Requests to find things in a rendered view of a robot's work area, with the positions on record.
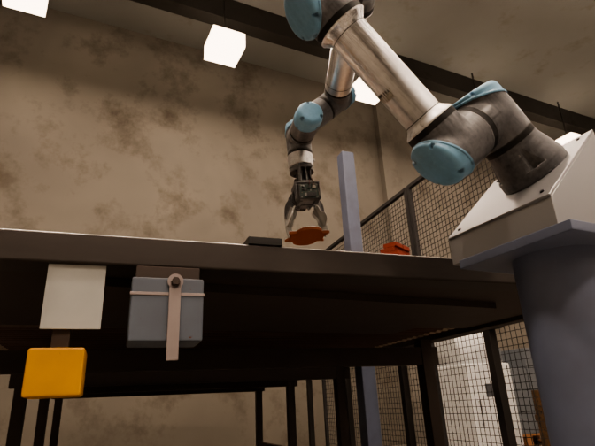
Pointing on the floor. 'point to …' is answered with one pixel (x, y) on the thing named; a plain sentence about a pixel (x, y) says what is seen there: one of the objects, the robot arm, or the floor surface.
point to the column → (556, 319)
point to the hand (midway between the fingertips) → (306, 235)
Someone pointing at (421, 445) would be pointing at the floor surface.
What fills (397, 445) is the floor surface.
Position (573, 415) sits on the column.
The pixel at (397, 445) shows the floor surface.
